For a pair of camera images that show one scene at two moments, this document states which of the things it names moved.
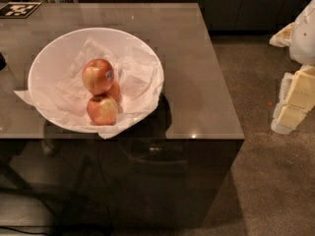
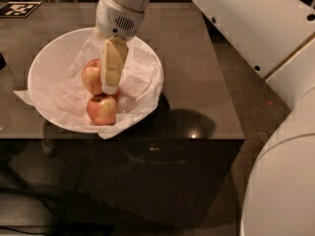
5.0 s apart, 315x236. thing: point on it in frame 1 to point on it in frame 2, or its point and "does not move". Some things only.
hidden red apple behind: x=113 y=91 does not move
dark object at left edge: x=2 y=62 does not move
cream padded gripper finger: x=296 y=97 to x=113 y=57
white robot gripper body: x=303 y=36 to x=115 y=20
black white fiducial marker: x=18 y=10 does not move
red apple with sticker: x=97 y=76 does not move
